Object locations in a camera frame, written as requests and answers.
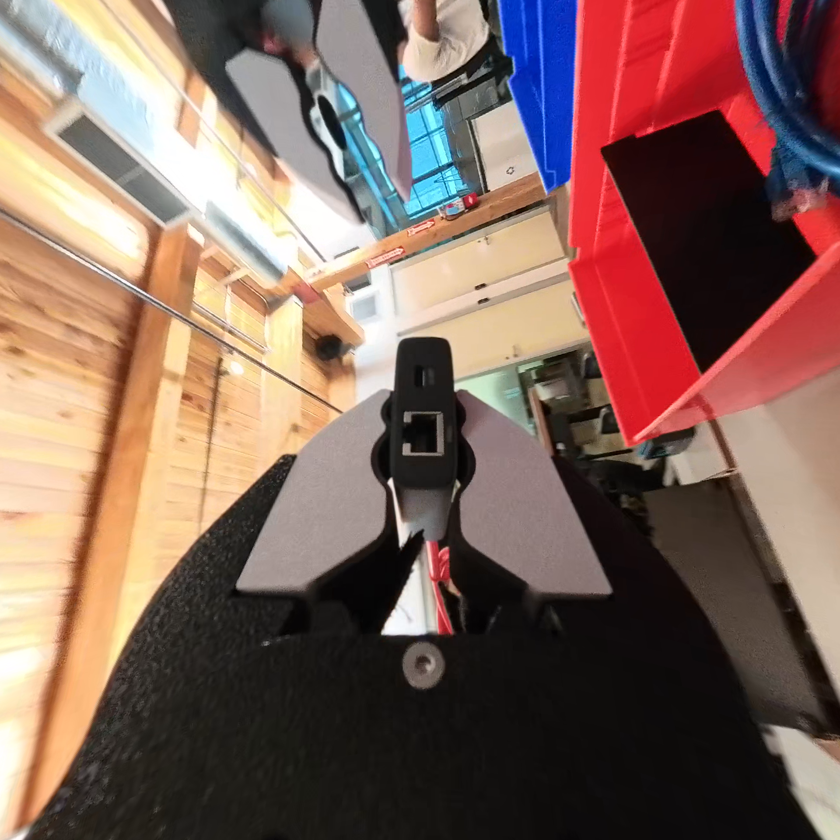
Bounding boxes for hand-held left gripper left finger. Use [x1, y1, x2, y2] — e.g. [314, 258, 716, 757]
[235, 388, 422, 634]

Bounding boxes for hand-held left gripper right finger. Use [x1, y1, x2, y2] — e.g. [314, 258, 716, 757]
[449, 389, 615, 634]

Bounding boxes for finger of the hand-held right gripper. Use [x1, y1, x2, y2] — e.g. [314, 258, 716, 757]
[315, 0, 415, 202]
[226, 49, 366, 224]

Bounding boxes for red cable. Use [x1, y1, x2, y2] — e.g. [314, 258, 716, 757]
[425, 538, 455, 635]

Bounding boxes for black ethernet adapter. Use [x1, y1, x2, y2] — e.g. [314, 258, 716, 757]
[387, 336, 460, 536]

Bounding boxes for red plastic bin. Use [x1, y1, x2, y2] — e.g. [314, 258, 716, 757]
[566, 0, 840, 447]

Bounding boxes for blue cable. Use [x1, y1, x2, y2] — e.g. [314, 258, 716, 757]
[734, 0, 840, 221]

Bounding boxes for blue-lit window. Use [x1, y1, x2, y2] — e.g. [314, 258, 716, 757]
[392, 77, 462, 221]

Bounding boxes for large metal air vent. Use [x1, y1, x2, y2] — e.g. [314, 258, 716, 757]
[45, 98, 193, 228]

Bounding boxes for blue plastic bin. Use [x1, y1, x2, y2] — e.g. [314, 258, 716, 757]
[497, 0, 580, 195]

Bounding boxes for wooden ceiling beam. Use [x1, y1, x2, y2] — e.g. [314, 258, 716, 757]
[307, 178, 553, 291]

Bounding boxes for white cabinet doors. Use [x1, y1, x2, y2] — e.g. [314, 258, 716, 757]
[389, 209, 573, 337]

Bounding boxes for thin metal ceiling rod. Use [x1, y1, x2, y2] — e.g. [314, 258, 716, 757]
[0, 209, 345, 416]

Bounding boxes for black bin divider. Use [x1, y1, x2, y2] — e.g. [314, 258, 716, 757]
[600, 110, 819, 376]

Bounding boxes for silver air duct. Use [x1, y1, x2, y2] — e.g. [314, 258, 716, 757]
[202, 199, 291, 291]

